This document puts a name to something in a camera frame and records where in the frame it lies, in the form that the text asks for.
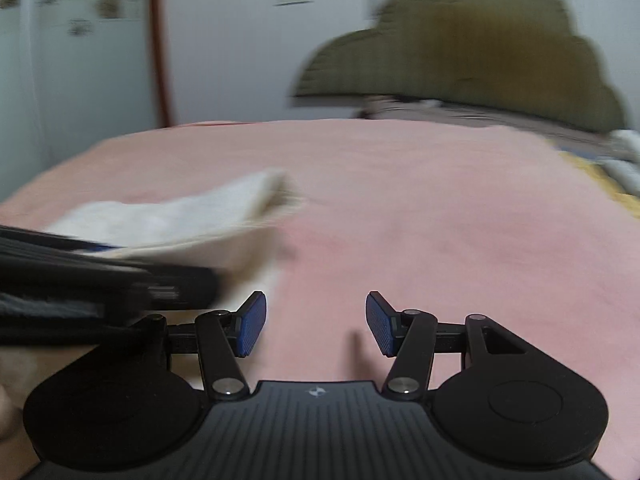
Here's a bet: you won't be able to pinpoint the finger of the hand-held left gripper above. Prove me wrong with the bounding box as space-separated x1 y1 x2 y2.
0 224 127 257
149 265 222 312

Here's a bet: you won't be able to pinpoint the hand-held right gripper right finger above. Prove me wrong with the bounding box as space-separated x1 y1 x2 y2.
365 289 530 402

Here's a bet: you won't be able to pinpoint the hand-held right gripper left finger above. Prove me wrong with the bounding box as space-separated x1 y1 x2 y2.
135 289 268 404

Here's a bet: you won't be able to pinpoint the white pants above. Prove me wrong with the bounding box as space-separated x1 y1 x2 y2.
46 167 307 312

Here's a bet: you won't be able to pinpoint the person's left hand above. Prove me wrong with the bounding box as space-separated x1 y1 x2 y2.
0 385 22 440

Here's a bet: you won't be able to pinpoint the pink blanket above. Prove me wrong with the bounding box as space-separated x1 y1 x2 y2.
0 119 640 466

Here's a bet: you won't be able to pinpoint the flower print wardrobe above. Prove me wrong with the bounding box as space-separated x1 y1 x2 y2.
0 0 152 197

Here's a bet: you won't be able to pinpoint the yellow cloth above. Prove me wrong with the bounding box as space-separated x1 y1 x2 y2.
559 149 640 222

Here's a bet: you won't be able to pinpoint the olive padded headboard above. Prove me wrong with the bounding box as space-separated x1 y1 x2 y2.
289 0 632 134

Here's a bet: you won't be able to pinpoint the brown wooden door frame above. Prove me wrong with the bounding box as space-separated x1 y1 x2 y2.
147 0 177 129

